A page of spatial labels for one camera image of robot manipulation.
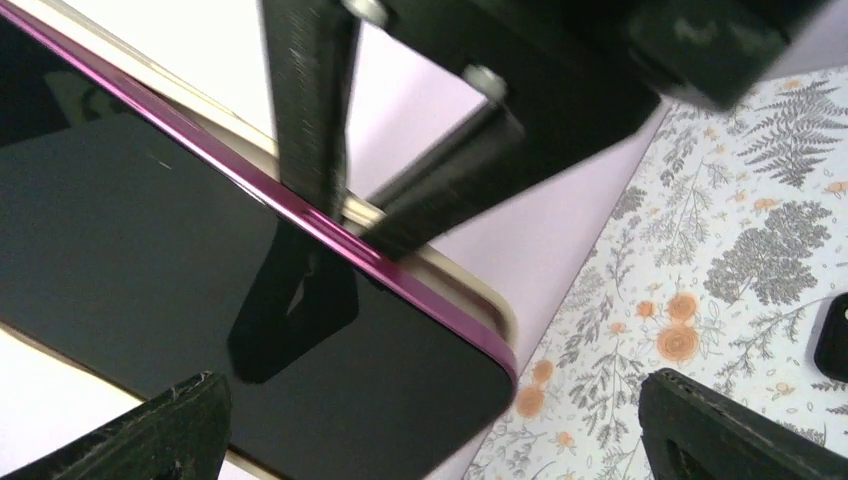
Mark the floral patterned table mat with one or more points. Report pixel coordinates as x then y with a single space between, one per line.
719 260

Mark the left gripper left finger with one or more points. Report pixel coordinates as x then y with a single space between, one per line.
183 433

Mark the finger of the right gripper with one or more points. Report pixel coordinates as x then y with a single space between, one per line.
311 49

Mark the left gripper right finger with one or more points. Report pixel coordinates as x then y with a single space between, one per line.
689 431

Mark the phone with pink case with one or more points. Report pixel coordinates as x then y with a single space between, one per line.
142 247

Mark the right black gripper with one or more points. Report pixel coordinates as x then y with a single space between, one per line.
562 81

